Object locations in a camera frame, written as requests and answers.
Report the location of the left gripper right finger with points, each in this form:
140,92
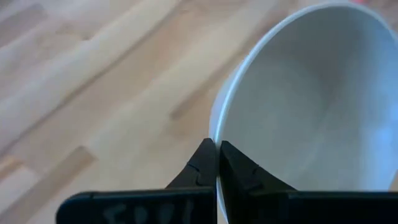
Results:
248,202

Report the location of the white ceramic bowl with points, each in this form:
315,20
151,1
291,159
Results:
311,109

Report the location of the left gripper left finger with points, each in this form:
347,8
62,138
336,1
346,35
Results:
199,205

